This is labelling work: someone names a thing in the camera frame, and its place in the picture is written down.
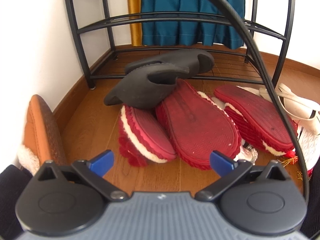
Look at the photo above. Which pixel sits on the person's brown left slipper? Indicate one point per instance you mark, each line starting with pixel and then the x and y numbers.
pixel 40 130

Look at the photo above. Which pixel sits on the black rubber slipper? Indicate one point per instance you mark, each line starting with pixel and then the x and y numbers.
pixel 197 60
pixel 140 90

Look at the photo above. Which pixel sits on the person's leg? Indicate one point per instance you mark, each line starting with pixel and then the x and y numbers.
pixel 313 192
pixel 12 187

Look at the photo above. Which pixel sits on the person's left leg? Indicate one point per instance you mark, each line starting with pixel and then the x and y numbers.
pixel 12 187

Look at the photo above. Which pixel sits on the silver beaded shoe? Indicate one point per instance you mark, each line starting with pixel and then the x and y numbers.
pixel 247 155

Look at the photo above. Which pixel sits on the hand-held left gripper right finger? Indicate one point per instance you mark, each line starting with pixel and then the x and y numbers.
pixel 221 163

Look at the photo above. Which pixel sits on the gold curtain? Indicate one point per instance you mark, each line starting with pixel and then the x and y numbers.
pixel 133 2

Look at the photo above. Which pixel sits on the teal curtain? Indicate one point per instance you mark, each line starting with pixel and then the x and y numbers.
pixel 175 10

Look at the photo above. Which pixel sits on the beige heeled sandal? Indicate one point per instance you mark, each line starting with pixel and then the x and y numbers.
pixel 300 105
pixel 266 92

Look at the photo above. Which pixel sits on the red fleece-lined slipper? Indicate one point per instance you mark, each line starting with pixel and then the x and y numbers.
pixel 250 110
pixel 197 122
pixel 150 135

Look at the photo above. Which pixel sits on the red baby shoe white sole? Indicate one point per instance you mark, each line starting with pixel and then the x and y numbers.
pixel 310 147

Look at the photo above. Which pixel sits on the black metal shoe rack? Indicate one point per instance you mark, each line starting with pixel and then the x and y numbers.
pixel 76 30

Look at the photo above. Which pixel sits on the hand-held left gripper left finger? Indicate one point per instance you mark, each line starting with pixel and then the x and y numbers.
pixel 101 163

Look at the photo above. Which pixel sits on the person's right leg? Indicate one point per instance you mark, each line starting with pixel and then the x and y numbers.
pixel 313 192

